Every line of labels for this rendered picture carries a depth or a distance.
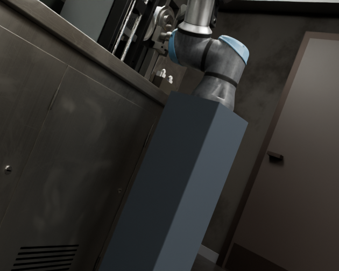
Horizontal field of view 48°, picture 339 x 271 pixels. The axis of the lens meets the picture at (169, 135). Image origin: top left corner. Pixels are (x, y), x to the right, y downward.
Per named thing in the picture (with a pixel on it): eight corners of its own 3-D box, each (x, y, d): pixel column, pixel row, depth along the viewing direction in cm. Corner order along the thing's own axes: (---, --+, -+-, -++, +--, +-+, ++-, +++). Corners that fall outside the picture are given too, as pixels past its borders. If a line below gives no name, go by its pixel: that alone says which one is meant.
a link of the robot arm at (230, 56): (235, 78, 120) (251, 39, 121) (197, 66, 124) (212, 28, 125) (239, 89, 131) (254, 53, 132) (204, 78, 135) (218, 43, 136)
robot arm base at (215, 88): (239, 118, 128) (249, 91, 128) (217, 102, 116) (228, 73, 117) (204, 109, 137) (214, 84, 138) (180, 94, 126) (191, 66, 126)
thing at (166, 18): (174, 28, 176) (164, 34, 172) (170, 27, 177) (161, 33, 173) (173, 12, 172) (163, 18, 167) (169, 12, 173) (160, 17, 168)
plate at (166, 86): (159, 88, 178) (163, 77, 179) (96, 70, 197) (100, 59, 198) (172, 99, 192) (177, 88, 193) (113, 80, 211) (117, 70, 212)
